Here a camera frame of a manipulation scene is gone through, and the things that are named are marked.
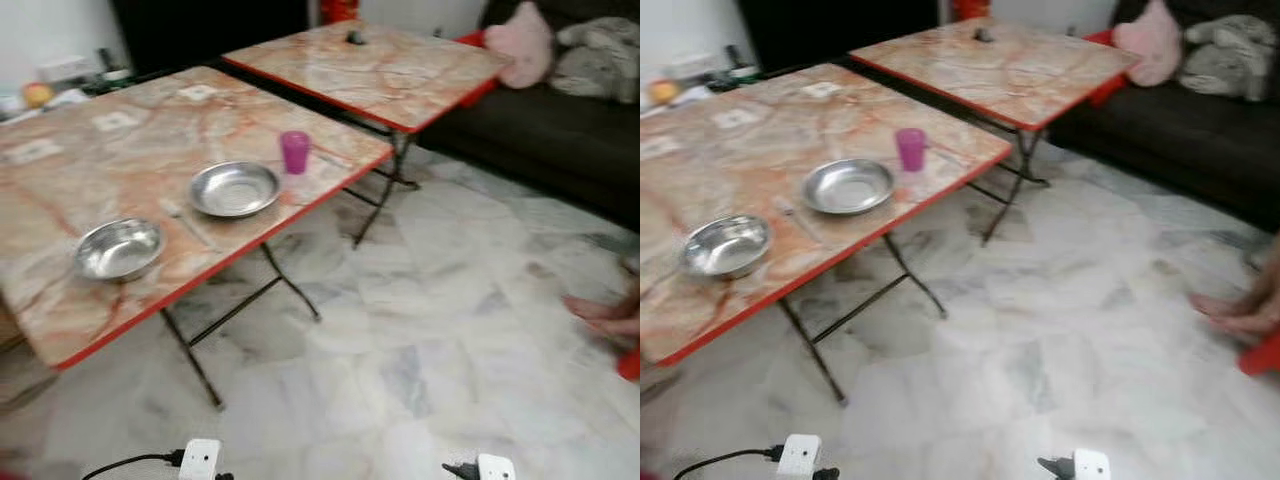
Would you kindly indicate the black television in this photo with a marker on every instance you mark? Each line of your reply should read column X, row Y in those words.
column 830, row 28
column 200, row 30

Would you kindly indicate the shallow steel plate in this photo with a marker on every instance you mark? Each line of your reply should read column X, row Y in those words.
column 235, row 189
column 848, row 186

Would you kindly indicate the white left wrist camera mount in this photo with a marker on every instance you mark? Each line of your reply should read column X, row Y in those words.
column 200, row 460
column 799, row 457

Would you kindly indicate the red soft object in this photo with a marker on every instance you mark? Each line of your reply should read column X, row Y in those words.
column 483, row 95
column 1108, row 90

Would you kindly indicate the deep steel bowl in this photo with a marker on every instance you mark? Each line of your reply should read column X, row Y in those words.
column 727, row 246
column 118, row 250

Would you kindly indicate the grey plush toy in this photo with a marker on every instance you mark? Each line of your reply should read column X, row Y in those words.
column 1230, row 58
column 600, row 60

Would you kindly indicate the pink plush toy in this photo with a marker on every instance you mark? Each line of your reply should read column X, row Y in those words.
column 527, row 45
column 1150, row 42

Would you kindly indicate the white table sticker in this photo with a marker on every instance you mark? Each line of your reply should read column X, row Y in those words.
column 197, row 92
column 821, row 89

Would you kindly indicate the purple plastic cup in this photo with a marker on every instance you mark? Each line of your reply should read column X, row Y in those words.
column 295, row 153
column 911, row 150

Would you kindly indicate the marble-top red-edged folding table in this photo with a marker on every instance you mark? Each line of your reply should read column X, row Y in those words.
column 1000, row 72
column 760, row 165
column 380, row 75
column 120, row 170

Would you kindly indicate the black sofa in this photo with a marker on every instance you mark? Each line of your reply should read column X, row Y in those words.
column 1170, row 140
column 540, row 140

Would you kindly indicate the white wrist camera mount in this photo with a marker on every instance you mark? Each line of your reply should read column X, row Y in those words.
column 200, row 460
column 496, row 468
column 799, row 457
column 1091, row 465

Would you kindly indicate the white power strip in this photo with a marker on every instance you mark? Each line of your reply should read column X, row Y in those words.
column 692, row 66
column 65, row 68

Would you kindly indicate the orange round toy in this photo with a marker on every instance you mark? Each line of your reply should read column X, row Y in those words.
column 38, row 95
column 664, row 92

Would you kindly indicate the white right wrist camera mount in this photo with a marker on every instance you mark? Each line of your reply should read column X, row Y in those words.
column 1091, row 465
column 496, row 468

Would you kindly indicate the small grey flat object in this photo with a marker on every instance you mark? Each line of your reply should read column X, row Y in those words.
column 356, row 38
column 984, row 35

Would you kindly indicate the red plastic object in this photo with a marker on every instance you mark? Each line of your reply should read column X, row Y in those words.
column 630, row 366
column 1262, row 357

